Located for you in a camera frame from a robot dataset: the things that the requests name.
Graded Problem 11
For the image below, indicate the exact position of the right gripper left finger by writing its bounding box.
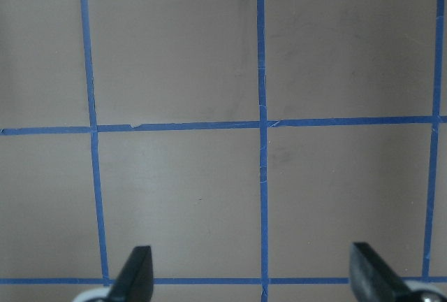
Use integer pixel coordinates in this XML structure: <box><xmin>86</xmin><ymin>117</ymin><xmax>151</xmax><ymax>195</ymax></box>
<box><xmin>106</xmin><ymin>245</ymin><xmax>154</xmax><ymax>302</ymax></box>

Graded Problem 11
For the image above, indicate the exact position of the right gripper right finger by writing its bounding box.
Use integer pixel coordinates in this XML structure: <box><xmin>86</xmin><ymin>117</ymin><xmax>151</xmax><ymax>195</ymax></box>
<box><xmin>349</xmin><ymin>242</ymin><xmax>422</xmax><ymax>302</ymax></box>

